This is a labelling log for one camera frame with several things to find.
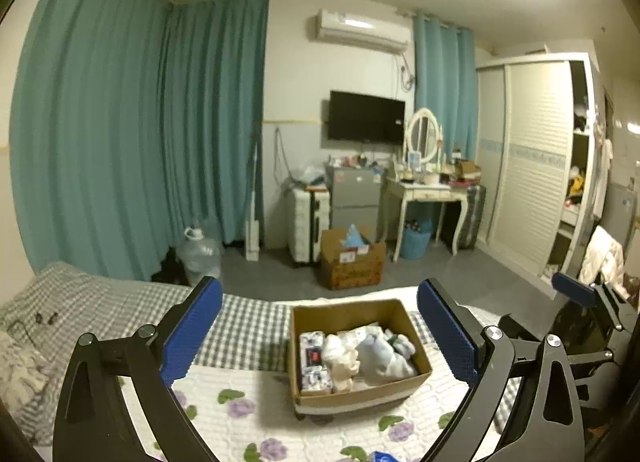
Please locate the blue plastic basket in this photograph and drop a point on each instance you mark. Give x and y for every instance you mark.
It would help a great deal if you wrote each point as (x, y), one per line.
(416, 244)

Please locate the white hanging garment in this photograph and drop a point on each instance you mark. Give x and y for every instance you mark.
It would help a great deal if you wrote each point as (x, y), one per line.
(604, 156)

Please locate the clear water jug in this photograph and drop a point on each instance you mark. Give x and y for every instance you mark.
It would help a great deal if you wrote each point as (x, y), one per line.
(200, 257)

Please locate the floral quilted bed mat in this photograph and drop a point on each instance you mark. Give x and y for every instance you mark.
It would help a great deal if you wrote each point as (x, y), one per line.
(260, 422)

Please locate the clear plastic bag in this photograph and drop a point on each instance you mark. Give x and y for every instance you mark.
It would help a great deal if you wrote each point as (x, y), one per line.
(309, 175)

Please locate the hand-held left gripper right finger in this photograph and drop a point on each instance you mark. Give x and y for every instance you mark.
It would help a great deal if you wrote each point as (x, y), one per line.
(450, 332)

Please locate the grey checked bed sheet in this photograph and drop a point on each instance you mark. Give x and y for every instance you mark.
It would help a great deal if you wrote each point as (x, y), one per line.
(250, 327)

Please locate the white louvred wardrobe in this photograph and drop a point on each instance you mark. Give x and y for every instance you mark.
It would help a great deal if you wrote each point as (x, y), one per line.
(530, 166)

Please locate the blue plastic bag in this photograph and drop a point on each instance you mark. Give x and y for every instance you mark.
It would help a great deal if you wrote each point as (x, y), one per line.
(354, 237)

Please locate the white printed packet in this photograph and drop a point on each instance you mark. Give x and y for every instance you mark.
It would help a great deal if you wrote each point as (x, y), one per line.
(357, 334)

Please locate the tissue packet with red label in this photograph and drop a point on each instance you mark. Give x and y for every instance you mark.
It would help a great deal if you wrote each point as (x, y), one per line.
(312, 349)

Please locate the black wall television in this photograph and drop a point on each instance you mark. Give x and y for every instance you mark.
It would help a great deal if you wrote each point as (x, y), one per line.
(366, 116)

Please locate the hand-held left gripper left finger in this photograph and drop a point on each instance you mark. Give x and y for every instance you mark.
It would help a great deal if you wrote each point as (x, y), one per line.
(192, 332)

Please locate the white soft cloth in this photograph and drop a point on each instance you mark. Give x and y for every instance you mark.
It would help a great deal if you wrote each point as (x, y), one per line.
(336, 349)

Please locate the brown box on dressing table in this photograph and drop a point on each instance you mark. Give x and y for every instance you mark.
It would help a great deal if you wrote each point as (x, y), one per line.
(467, 169)

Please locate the small blue packet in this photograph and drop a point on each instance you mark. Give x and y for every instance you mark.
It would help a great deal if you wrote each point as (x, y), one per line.
(385, 457)

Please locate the white wall air conditioner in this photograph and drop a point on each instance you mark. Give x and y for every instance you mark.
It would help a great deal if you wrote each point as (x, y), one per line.
(362, 31)

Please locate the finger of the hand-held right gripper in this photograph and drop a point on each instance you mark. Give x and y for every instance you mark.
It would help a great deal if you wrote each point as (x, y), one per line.
(520, 328)
(575, 287)

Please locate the white dressing table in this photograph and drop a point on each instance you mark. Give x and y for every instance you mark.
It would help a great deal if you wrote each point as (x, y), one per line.
(425, 192)

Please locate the grey patterned pillow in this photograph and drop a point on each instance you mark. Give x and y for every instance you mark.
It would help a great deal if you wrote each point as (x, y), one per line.
(20, 374)

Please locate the beige soft sock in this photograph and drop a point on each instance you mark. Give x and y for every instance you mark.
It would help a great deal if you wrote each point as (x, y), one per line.
(346, 373)

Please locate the brown floor cardboard box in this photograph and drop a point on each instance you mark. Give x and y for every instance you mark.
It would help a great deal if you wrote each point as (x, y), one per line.
(350, 272)

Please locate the grey small fridge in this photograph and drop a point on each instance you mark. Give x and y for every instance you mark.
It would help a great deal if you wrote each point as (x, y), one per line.
(352, 202)

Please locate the wide teal curtain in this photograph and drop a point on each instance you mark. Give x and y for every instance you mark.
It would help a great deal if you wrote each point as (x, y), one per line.
(95, 116)

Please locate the white sock with dark stripes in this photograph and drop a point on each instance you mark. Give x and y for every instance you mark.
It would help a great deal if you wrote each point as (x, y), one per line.
(401, 343)

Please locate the dark hard suitcase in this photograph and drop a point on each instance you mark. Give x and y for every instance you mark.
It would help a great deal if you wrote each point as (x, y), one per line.
(475, 217)

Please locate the teal corner curtain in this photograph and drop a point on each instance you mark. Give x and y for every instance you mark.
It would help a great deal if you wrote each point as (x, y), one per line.
(220, 116)

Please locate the white jacket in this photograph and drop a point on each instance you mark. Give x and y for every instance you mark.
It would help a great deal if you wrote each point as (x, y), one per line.
(602, 257)

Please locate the narrow teal curtain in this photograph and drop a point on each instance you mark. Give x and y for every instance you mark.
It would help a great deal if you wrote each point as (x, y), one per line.
(442, 86)

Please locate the blue patterned tissue packet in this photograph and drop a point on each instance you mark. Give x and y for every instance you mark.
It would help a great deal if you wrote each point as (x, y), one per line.
(316, 381)

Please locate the white ribbed suitcase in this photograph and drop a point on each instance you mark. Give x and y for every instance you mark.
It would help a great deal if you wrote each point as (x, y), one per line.
(304, 222)

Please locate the white oval vanity mirror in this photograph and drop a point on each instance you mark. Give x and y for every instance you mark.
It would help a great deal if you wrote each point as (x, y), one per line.
(422, 134)

